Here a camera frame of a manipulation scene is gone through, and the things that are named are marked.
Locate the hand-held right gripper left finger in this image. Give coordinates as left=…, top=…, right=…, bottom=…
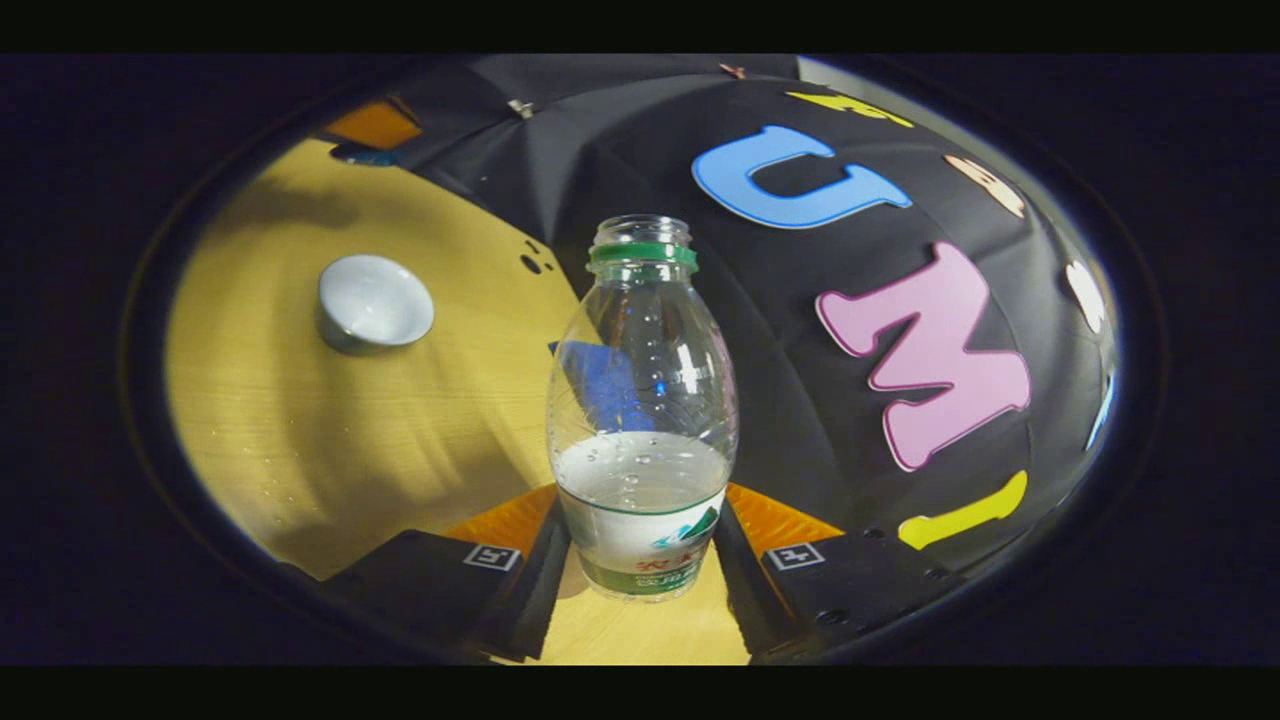
left=328, top=485, right=572, bottom=662

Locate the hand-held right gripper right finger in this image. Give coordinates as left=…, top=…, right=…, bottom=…
left=711, top=483, right=966, bottom=663

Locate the dark blue teacup lid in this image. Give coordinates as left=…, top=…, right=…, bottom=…
left=329, top=143, right=403, bottom=168

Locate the white teacup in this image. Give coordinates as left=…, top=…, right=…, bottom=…
left=315, top=253, right=437, bottom=356

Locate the clear plastic water bottle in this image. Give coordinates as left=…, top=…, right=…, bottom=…
left=545, top=213, right=742, bottom=604

